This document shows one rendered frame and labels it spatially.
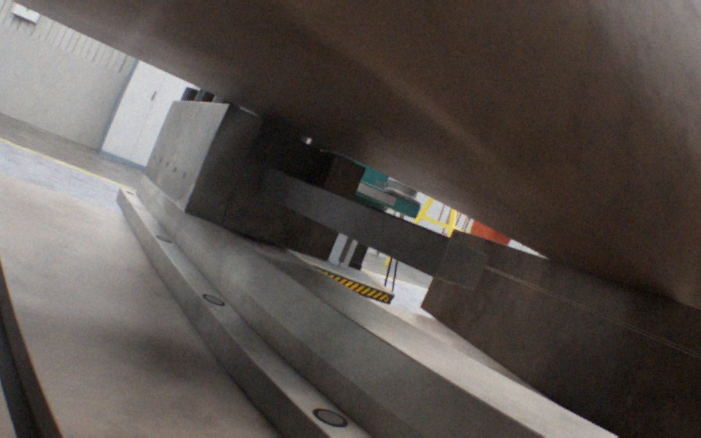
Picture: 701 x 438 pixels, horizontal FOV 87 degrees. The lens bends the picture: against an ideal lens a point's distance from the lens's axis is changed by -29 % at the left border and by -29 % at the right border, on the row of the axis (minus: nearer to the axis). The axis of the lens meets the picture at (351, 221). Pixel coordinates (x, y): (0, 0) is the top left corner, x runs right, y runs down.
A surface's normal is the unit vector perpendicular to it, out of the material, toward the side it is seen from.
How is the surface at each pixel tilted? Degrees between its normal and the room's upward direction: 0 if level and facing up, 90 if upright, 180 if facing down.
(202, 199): 90
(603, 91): 90
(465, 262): 90
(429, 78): 90
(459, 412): 71
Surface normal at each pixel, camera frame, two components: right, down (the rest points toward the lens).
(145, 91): 0.57, 0.25
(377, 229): -0.72, -0.29
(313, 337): -0.56, -0.57
